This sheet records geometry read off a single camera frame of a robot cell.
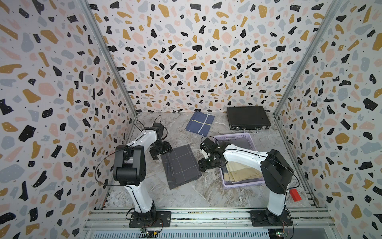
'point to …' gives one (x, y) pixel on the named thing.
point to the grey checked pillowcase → (180, 167)
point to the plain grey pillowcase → (241, 144)
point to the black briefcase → (248, 118)
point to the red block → (295, 195)
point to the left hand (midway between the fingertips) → (167, 153)
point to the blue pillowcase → (200, 123)
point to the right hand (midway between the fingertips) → (203, 167)
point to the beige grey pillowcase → (238, 171)
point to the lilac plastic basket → (238, 184)
